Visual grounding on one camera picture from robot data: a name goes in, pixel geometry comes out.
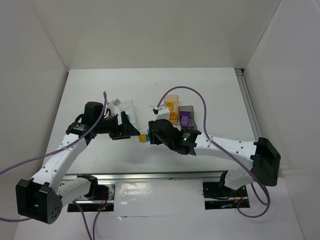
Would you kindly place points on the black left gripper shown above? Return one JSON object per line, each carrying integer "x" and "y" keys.
{"x": 120, "y": 126}

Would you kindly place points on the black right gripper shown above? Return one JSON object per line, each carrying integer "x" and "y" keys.
{"x": 152, "y": 132}

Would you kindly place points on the yellow square lego brick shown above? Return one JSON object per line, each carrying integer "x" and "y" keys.
{"x": 142, "y": 138}

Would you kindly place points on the yellow lego piece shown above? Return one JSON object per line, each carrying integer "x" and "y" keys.
{"x": 170, "y": 105}

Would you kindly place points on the teal lego brick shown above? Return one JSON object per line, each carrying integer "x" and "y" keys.
{"x": 147, "y": 136}

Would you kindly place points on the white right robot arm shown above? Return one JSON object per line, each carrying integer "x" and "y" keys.
{"x": 217, "y": 147}

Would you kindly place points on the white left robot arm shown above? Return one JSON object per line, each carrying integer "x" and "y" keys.
{"x": 43, "y": 196}

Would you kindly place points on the yellow lego in amber bin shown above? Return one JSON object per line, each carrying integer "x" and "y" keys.
{"x": 173, "y": 115}

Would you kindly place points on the clear plastic container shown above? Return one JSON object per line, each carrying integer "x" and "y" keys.
{"x": 128, "y": 107}

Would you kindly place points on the purple lego in grey bin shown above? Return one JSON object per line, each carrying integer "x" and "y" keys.
{"x": 185, "y": 113}

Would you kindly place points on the amber plastic container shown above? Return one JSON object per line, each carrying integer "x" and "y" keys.
{"x": 175, "y": 100}

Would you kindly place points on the dark grey plastic container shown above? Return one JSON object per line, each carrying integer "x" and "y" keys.
{"x": 192, "y": 118}

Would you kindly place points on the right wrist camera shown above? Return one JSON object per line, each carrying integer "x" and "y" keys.
{"x": 161, "y": 113}

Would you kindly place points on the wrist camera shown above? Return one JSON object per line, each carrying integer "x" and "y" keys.
{"x": 161, "y": 113}
{"x": 114, "y": 104}

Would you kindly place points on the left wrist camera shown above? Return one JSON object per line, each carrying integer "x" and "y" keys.
{"x": 114, "y": 104}

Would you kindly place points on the aluminium front rail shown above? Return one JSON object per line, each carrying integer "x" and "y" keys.
{"x": 159, "y": 176}

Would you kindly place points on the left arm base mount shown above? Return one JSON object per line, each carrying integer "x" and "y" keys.
{"x": 102, "y": 201}

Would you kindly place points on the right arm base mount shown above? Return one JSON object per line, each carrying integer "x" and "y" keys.
{"x": 219, "y": 197}

